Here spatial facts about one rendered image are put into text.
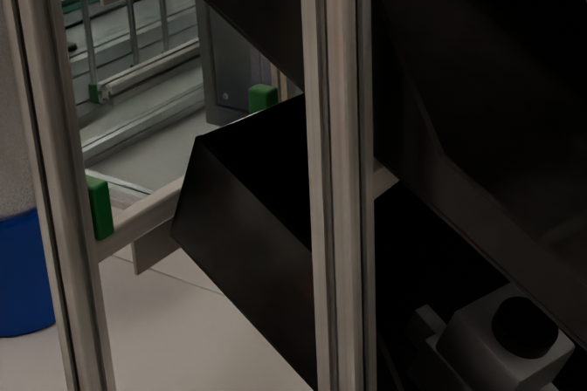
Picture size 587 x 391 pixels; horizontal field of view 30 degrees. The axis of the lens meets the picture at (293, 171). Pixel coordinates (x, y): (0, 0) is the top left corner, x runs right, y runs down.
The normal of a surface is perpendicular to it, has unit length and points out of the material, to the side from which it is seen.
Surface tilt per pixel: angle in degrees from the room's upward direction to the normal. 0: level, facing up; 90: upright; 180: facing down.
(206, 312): 0
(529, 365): 25
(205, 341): 0
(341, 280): 90
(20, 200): 90
